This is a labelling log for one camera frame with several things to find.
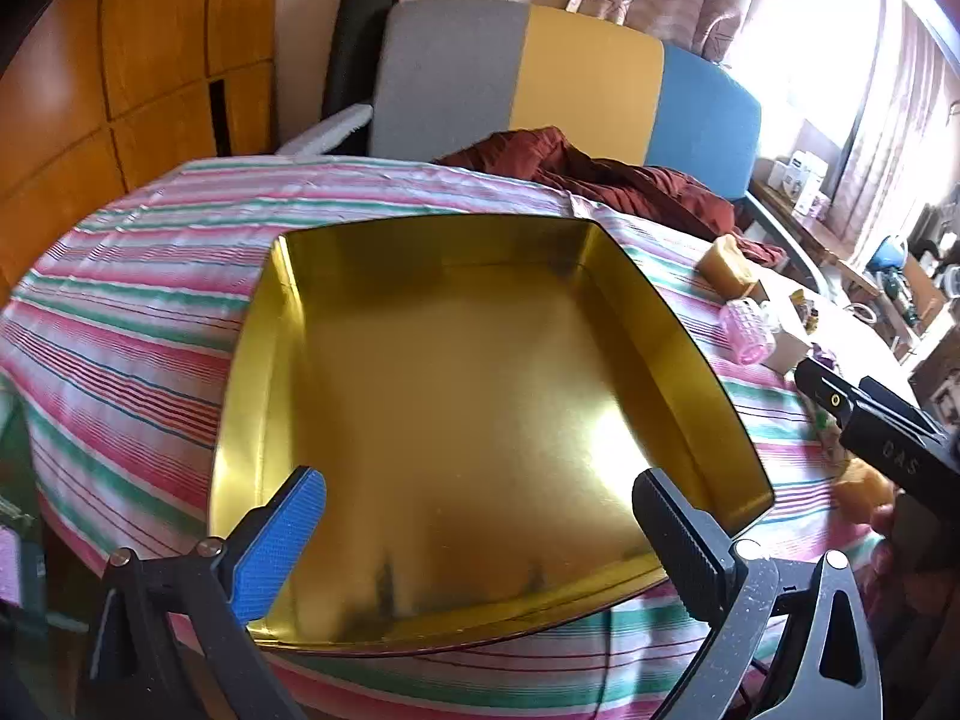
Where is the beige carton box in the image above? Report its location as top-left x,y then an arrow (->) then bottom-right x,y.
761,292 -> 815,376

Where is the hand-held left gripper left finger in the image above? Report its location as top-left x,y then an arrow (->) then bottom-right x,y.
86,465 -> 328,720

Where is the dark red jacket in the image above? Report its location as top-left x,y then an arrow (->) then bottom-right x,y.
435,126 -> 788,267

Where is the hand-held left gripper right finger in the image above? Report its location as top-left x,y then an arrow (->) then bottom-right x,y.
632,469 -> 882,720

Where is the tall white box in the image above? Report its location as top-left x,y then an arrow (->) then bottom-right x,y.
787,152 -> 830,215

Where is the yellow sponge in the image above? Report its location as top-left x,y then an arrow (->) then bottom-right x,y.
832,457 -> 897,526

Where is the person's right hand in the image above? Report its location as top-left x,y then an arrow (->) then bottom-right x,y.
870,506 -> 901,593

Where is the pink plastic packet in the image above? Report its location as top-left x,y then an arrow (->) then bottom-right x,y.
721,298 -> 777,365

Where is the black rolled mat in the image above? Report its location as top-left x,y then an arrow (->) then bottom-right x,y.
322,0 -> 402,121

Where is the orange sponge block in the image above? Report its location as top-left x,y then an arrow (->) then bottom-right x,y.
697,234 -> 762,293

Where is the wooden wardrobe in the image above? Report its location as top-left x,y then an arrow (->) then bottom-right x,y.
0,0 -> 282,308

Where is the striped pink green tablecloth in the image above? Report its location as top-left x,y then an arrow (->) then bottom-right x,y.
0,156 -> 923,720

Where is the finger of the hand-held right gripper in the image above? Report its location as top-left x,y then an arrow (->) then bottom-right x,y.
859,375 -> 946,436
795,356 -> 863,428

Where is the gold metal tin tray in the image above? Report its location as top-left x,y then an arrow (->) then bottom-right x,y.
208,214 -> 775,650

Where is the grey yellow blue chair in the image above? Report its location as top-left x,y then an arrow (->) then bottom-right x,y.
371,0 -> 826,293

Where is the wooden desk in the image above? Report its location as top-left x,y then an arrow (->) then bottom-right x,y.
750,176 -> 923,346

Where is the green white carton box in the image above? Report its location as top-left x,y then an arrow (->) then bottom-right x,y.
817,412 -> 848,458

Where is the white chair armrest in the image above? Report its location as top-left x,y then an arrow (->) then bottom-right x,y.
281,103 -> 374,158

